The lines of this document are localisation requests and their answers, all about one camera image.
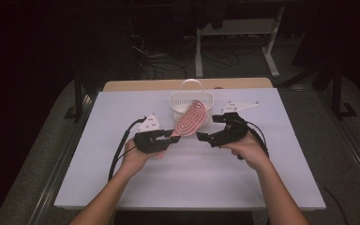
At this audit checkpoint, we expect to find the white perforated plastic basket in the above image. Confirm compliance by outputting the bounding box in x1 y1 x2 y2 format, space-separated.
168 79 216 127

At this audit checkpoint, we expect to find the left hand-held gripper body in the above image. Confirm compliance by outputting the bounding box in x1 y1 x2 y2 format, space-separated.
133 113 172 155

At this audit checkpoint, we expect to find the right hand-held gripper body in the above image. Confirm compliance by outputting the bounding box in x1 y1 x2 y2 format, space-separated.
210 99 261 148

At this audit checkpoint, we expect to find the wooden table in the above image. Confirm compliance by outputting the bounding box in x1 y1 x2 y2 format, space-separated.
102 77 274 93

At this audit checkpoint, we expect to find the person's right hand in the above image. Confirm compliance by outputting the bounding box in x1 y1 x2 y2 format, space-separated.
222 130 272 173

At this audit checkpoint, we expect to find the white metal desk frame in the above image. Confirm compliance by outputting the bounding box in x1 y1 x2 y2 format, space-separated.
194 6 286 79

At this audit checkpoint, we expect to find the black floor cable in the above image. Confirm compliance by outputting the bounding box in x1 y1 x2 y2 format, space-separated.
321 185 351 225

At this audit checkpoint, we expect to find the black metal stand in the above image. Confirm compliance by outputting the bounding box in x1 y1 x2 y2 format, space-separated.
330 60 359 122
63 70 90 124

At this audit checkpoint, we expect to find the metal floor rail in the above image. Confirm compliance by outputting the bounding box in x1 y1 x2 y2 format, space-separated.
318 89 360 196
27 93 98 225

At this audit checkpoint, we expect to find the tangle of floor cables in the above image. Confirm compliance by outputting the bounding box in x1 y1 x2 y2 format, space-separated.
127 29 242 81

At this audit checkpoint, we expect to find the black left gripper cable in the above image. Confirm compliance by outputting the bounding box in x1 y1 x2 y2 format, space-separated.
107 116 148 183

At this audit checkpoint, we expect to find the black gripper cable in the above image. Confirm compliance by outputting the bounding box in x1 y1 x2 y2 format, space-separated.
107 116 148 183
246 120 270 161

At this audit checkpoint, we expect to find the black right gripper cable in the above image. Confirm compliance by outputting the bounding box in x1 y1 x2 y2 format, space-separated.
246 120 270 161

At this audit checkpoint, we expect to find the pink hairbrush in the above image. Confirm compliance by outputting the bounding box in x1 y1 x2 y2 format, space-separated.
170 99 210 138

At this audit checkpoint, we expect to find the person's left hand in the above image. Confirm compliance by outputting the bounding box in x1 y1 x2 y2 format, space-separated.
119 138 167 176

